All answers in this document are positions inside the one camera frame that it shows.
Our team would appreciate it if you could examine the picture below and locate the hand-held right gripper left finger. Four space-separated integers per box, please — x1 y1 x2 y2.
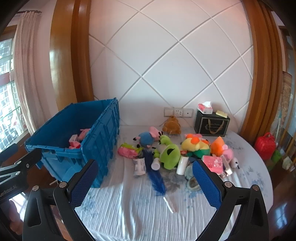
22 159 100 241

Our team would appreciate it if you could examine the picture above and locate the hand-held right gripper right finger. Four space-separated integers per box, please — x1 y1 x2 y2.
192 160 273 241

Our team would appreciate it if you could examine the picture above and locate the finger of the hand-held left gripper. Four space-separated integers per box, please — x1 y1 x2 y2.
0 148 42 186
0 144 18 160

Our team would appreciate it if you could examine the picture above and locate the white cylinder cup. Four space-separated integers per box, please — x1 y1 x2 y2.
176 156 189 175

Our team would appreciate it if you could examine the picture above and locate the blue plastic crate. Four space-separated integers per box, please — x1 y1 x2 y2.
25 98 121 189

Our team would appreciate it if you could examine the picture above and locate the green frog plush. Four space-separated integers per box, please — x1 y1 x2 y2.
153 135 182 170

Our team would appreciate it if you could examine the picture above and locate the blue bottle brush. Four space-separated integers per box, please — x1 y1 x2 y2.
142 148 177 213

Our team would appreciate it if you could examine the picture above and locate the green plastic container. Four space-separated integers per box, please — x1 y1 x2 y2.
271 149 281 164

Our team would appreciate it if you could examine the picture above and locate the clear tape roll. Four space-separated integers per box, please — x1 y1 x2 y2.
185 166 201 191

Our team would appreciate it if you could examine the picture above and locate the pink glitter pack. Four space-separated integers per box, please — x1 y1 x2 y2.
202 155 224 174

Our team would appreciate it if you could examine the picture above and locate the cardboard tube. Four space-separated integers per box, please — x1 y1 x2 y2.
221 154 233 175

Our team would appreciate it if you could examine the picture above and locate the pink white small box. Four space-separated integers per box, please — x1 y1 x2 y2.
69 134 81 150

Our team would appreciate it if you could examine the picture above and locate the pink pig plush orange dress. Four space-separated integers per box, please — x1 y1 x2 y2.
210 136 234 163

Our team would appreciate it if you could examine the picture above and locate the yellow green orange plush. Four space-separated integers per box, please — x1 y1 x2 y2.
181 133 211 158

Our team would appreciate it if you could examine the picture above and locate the small pink pig plush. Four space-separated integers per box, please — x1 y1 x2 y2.
79 128 91 142

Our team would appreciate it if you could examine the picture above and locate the pink wipes packet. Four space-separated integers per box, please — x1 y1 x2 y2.
117 142 144 159

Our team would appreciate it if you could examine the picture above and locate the window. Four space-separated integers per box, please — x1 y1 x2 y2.
0 25 30 153

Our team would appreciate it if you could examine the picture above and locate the white plastic packet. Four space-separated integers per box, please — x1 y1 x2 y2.
133 156 147 176

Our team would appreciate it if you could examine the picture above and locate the black gift box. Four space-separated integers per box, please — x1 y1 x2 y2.
194 109 230 137

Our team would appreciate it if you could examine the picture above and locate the red plastic basket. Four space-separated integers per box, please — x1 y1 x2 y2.
254 132 277 160

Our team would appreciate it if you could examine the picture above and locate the brown teddy bear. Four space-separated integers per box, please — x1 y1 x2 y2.
162 116 182 135

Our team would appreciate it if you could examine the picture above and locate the blue pig plush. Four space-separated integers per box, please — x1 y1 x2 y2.
133 126 164 150

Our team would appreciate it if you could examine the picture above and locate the pink white tissue box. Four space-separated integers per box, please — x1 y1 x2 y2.
197 101 213 115

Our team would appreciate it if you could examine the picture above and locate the pale pink curtain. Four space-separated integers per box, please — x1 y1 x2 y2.
13 10 43 137

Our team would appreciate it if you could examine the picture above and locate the white wall socket panel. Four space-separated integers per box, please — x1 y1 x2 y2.
164 107 193 118

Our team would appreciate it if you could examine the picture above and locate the wooden wall frame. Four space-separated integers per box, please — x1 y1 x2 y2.
50 0 95 109
239 0 289 139

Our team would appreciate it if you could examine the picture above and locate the patterned wall hanging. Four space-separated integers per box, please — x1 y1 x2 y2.
276 71 296 163

